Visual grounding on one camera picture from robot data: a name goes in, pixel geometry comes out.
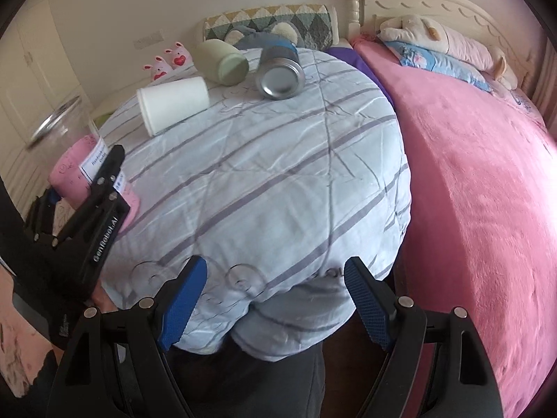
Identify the clear jar with pink label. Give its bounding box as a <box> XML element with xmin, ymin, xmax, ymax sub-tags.
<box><xmin>27</xmin><ymin>95</ymin><xmax>142</xmax><ymax>236</ymax></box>

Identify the white paper cup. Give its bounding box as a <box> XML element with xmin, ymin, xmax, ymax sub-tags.
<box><xmin>136</xmin><ymin>77</ymin><xmax>210</xmax><ymax>137</ymax></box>

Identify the sage green cup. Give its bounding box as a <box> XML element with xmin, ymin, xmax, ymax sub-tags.
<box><xmin>192</xmin><ymin>39</ymin><xmax>249</xmax><ymax>87</ymax></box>

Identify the cream bedside table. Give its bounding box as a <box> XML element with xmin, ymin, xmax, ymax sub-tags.
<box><xmin>91</xmin><ymin>77</ymin><xmax>151</xmax><ymax>120</ymax></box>

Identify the pink fleece bedspread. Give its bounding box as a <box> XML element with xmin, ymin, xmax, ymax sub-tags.
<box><xmin>353</xmin><ymin>37</ymin><xmax>556</xmax><ymax>417</ymax></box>

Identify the white wardrobe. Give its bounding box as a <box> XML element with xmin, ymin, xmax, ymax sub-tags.
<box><xmin>1</xmin><ymin>0</ymin><xmax>91</xmax><ymax>209</ymax></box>

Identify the front pink bunny toy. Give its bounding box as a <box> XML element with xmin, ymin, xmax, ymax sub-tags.
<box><xmin>142</xmin><ymin>56</ymin><xmax>173</xmax><ymax>81</ymax></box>

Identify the pink bunny toy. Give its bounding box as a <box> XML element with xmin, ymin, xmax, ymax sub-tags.
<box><xmin>142</xmin><ymin>56</ymin><xmax>173</xmax><ymax>81</ymax></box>
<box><xmin>164</xmin><ymin>41</ymin><xmax>193</xmax><ymax>69</ymax></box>

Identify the striped light blue quilt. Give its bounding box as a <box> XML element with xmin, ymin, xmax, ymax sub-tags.
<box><xmin>101</xmin><ymin>49</ymin><xmax>411</xmax><ymax>361</ymax></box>

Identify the rear pink bunny toy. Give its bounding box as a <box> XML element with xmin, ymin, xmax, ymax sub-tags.
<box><xmin>164</xmin><ymin>41</ymin><xmax>193</xmax><ymax>69</ymax></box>

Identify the blue black metal can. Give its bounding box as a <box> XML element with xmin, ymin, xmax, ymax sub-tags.
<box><xmin>255</xmin><ymin>41</ymin><xmax>306</xmax><ymax>100</ymax></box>

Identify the grey cat plush cushion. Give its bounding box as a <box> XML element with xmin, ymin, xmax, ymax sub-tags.
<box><xmin>225</xmin><ymin>22</ymin><xmax>305</xmax><ymax>50</ymax></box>

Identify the blue cartoon pillow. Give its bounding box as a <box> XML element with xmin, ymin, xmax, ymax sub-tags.
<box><xmin>383</xmin><ymin>41</ymin><xmax>492</xmax><ymax>93</ymax></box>

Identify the diamond pattern quilted headboard cover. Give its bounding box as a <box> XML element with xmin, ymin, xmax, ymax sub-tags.
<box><xmin>201</xmin><ymin>4</ymin><xmax>340</xmax><ymax>51</ymax></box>

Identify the white plush dog toy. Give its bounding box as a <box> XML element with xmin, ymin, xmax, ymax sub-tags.
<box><xmin>378</xmin><ymin>14</ymin><xmax>518</xmax><ymax>91</ymax></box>

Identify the cream wooden headboard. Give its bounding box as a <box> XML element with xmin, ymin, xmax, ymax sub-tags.
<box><xmin>346</xmin><ymin>0</ymin><xmax>544</xmax><ymax>96</ymax></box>

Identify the wall socket plate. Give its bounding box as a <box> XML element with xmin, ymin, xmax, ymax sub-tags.
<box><xmin>132</xmin><ymin>30</ymin><xmax>165</xmax><ymax>50</ymax></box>

